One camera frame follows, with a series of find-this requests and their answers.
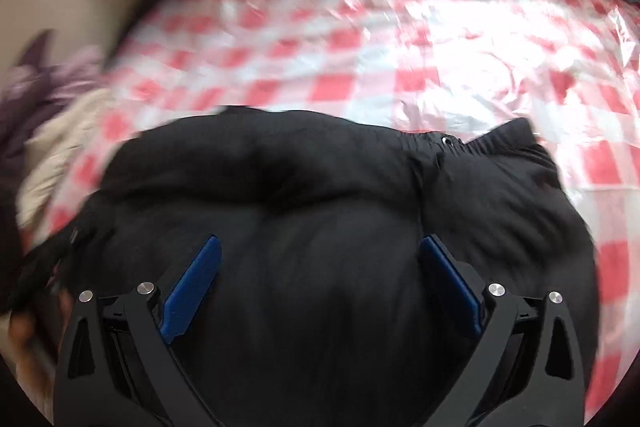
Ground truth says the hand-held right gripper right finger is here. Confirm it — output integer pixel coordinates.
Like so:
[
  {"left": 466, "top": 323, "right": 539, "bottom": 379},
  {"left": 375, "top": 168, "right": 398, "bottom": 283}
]
[{"left": 418, "top": 234, "right": 586, "bottom": 427}]

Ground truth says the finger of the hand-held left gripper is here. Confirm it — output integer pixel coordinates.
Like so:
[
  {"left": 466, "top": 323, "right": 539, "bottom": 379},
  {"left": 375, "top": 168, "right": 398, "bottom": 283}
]
[{"left": 14, "top": 221, "right": 102, "bottom": 309}]

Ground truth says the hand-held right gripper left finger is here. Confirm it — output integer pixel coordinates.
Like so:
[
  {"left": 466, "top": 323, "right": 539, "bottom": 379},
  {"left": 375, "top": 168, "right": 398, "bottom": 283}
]
[{"left": 52, "top": 235, "right": 224, "bottom": 427}]

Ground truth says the black puffer jacket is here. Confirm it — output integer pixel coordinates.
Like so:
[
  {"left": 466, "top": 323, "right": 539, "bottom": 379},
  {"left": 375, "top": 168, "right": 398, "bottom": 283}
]
[{"left": 65, "top": 104, "right": 602, "bottom": 427}]

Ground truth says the cream quilt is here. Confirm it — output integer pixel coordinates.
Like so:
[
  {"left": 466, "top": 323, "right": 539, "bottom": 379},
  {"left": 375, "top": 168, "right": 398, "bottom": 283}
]
[{"left": 15, "top": 86, "right": 117, "bottom": 229}]

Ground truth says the purple blanket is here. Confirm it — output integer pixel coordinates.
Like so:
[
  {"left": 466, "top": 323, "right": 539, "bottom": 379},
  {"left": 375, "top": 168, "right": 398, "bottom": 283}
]
[{"left": 0, "top": 29, "right": 108, "bottom": 170}]

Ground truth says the red checked plastic sheet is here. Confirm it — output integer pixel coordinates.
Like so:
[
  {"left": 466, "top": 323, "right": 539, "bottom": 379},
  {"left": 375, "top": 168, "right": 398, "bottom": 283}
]
[{"left": 20, "top": 0, "right": 640, "bottom": 427}]

